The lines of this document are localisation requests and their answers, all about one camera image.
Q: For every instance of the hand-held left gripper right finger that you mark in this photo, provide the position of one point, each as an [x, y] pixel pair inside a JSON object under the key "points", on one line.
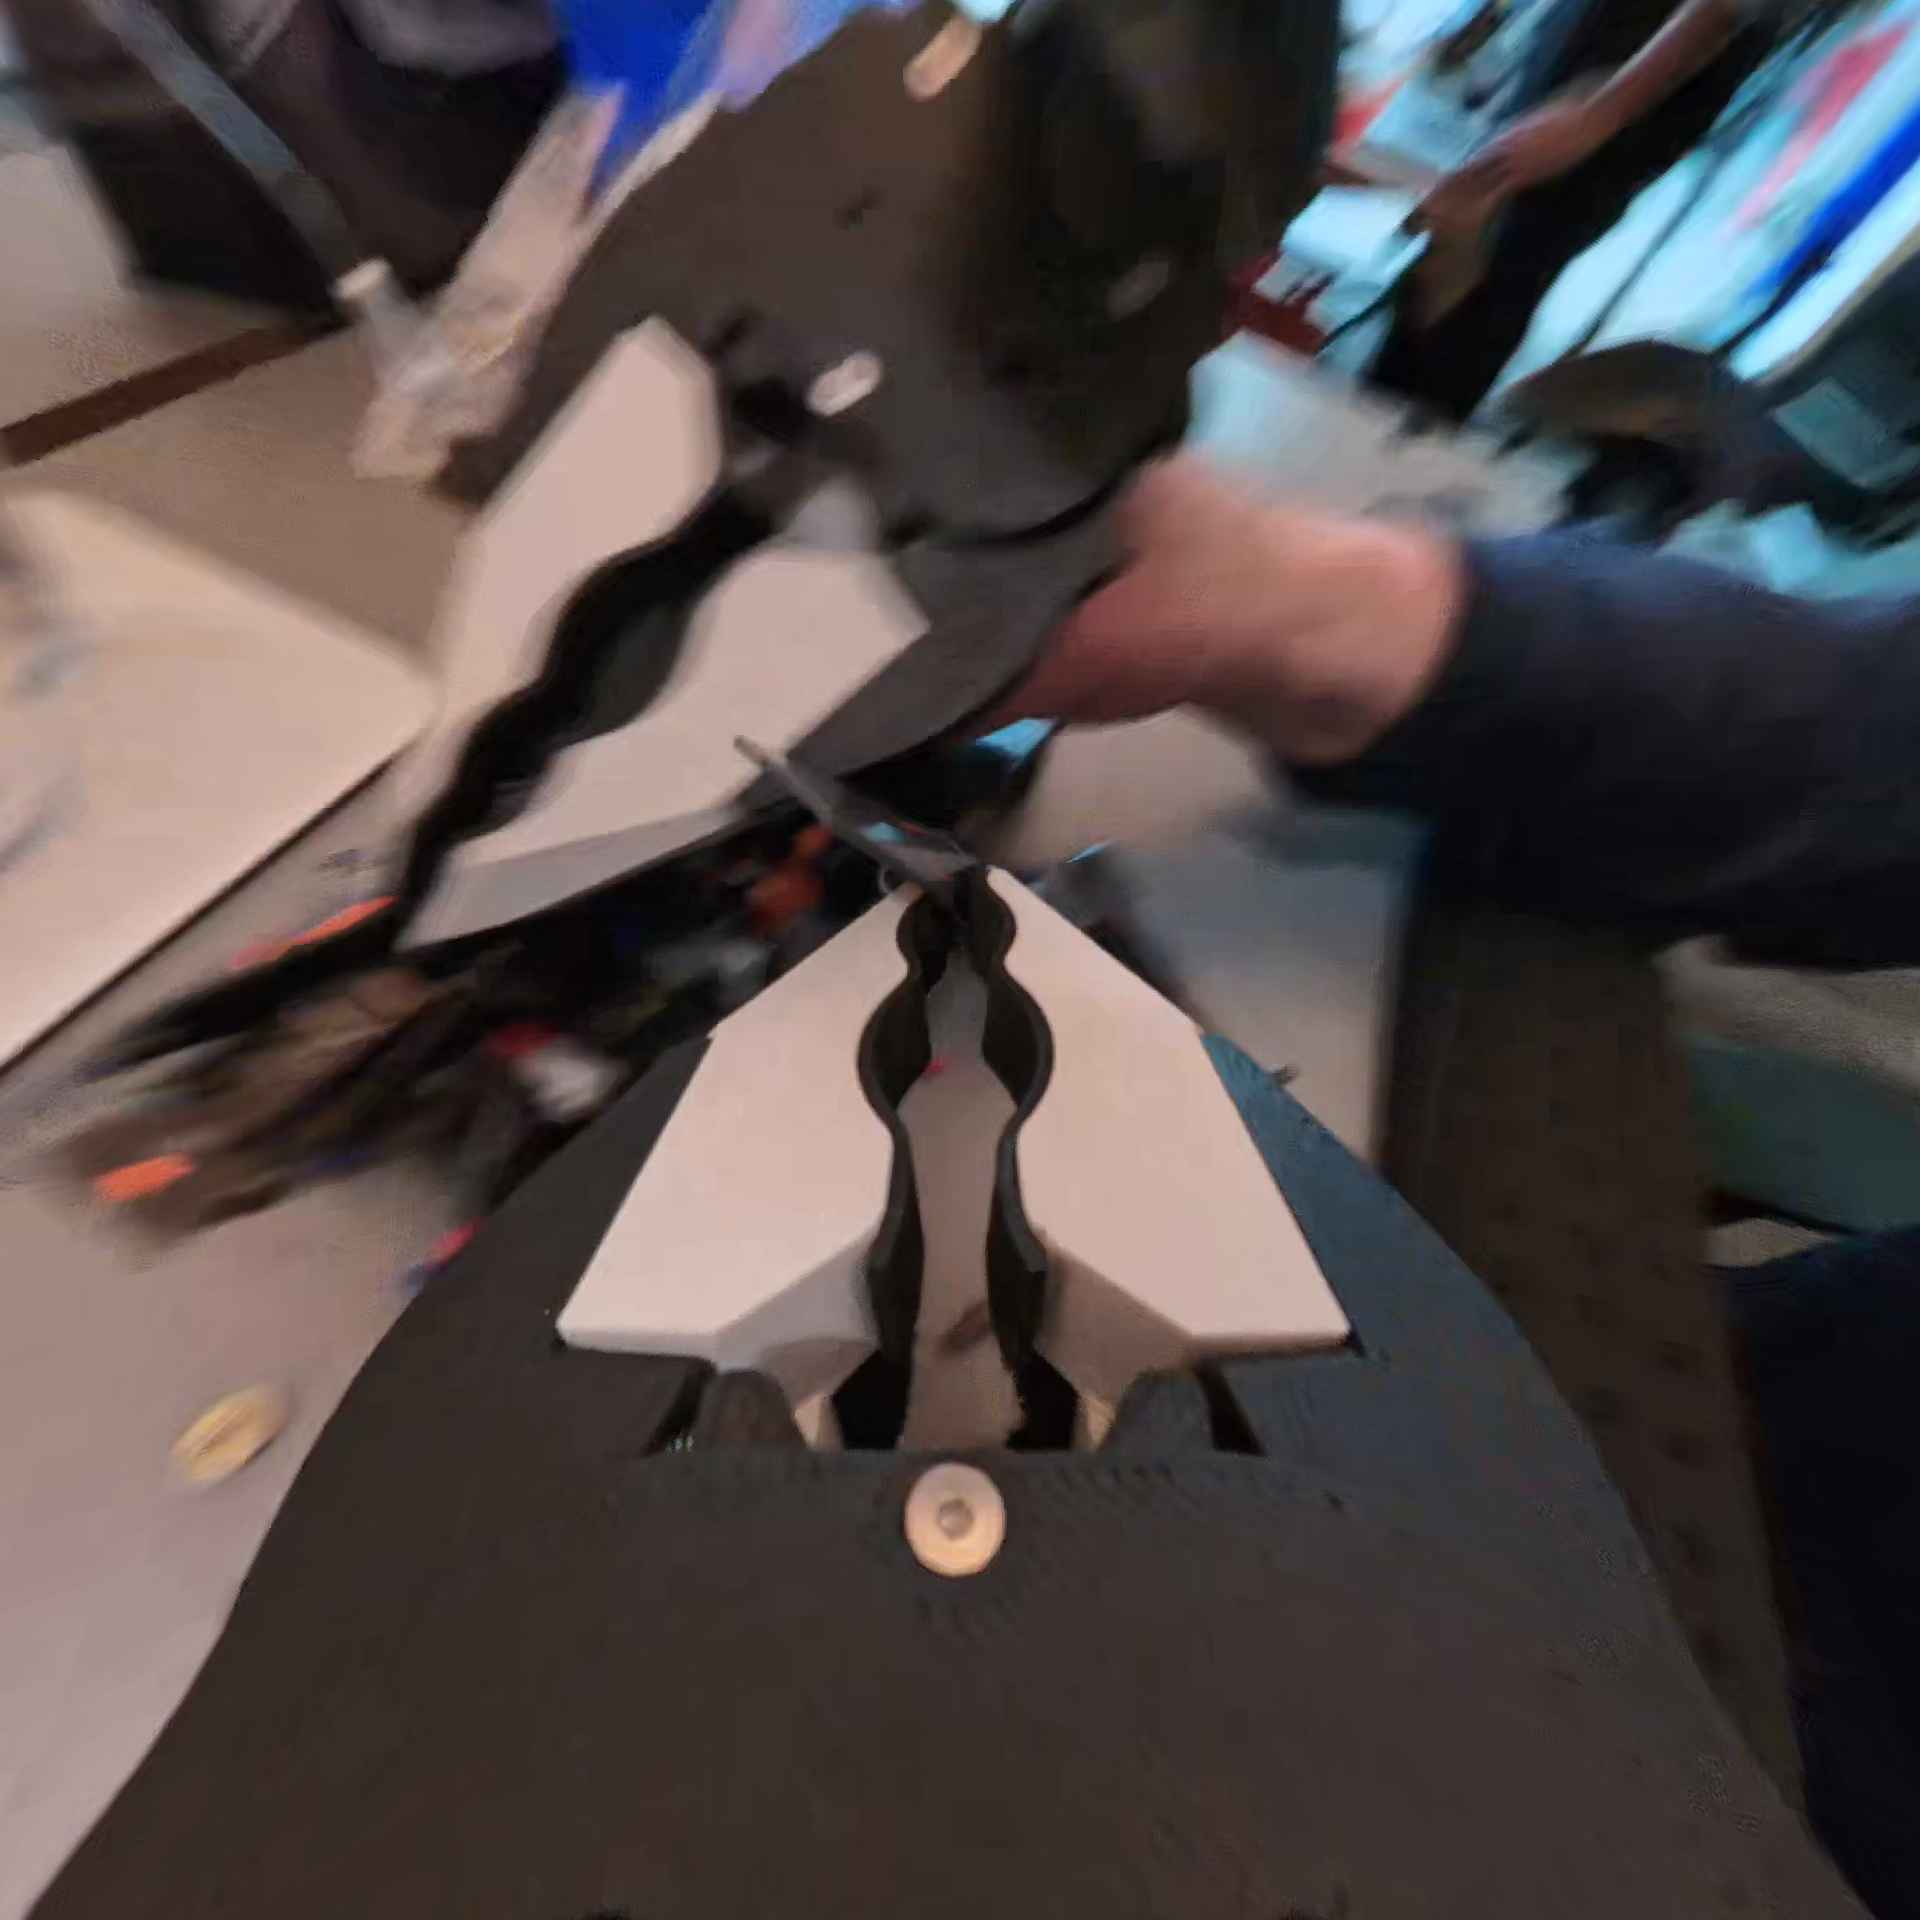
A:
{"points": [[1182, 1199]]}

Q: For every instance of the lego car chassis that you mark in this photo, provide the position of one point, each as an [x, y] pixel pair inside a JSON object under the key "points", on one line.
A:
{"points": [[449, 1019]]}

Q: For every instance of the person's right hand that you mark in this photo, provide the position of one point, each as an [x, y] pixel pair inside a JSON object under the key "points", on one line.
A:
{"points": [[1274, 616]]}

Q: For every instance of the black office chair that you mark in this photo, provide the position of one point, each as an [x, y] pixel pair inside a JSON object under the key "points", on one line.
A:
{"points": [[1648, 420]]}

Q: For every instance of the person's right forearm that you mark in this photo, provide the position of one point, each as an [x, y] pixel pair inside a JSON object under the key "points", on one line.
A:
{"points": [[1648, 723]]}

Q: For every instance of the small tan round lego piece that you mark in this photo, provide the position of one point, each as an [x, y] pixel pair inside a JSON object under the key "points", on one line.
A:
{"points": [[231, 1435]]}

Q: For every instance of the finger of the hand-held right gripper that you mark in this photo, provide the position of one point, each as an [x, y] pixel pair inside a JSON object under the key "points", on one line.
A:
{"points": [[572, 479], [750, 675]]}

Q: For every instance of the grey chair seat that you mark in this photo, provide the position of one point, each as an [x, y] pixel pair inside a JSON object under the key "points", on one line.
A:
{"points": [[1815, 1123]]}

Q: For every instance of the person's leg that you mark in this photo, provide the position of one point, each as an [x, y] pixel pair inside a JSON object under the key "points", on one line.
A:
{"points": [[1846, 1499]]}

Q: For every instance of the white metal stand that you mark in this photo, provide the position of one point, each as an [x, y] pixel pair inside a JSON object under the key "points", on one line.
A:
{"points": [[179, 723]]}

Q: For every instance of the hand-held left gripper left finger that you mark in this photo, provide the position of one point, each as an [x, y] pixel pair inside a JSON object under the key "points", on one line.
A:
{"points": [[722, 1199]]}

